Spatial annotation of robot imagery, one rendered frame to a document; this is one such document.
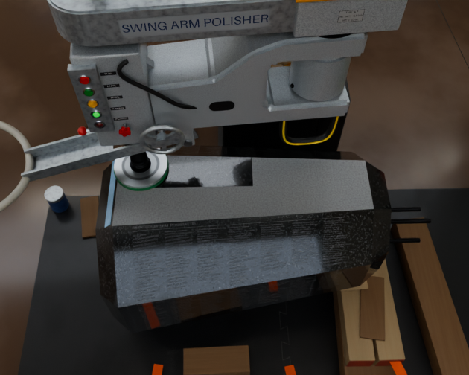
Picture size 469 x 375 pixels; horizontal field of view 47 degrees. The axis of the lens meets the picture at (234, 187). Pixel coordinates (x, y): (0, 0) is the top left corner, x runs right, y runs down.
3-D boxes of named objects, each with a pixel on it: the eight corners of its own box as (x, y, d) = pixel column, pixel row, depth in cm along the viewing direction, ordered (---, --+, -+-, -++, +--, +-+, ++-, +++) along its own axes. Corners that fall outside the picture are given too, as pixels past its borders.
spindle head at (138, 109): (200, 97, 201) (192, -3, 163) (205, 143, 189) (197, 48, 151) (103, 104, 199) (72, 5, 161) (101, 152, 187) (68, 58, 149)
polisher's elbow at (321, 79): (284, 64, 189) (289, 19, 172) (339, 60, 190) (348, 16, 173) (292, 105, 179) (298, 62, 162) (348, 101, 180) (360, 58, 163)
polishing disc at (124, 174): (178, 168, 215) (178, 166, 214) (135, 198, 207) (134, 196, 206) (147, 136, 223) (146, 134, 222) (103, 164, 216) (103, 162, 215)
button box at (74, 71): (115, 124, 177) (95, 61, 153) (115, 131, 175) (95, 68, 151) (90, 126, 176) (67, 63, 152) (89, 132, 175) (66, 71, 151)
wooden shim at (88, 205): (80, 199, 302) (80, 198, 301) (98, 196, 304) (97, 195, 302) (83, 238, 289) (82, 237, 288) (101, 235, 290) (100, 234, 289)
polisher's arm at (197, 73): (330, 94, 206) (355, -14, 165) (343, 142, 194) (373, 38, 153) (138, 110, 202) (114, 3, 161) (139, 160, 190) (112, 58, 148)
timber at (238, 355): (184, 381, 250) (183, 374, 240) (185, 355, 256) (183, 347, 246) (249, 377, 251) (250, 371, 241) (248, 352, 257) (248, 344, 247)
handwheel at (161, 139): (184, 132, 188) (181, 103, 176) (187, 154, 183) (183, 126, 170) (142, 135, 188) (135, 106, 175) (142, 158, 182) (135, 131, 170)
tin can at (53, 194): (55, 216, 297) (48, 204, 286) (48, 203, 301) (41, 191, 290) (72, 207, 300) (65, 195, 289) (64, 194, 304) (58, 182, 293)
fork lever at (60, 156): (196, 105, 202) (191, 96, 198) (199, 146, 192) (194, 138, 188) (32, 149, 214) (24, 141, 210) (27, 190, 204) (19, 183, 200)
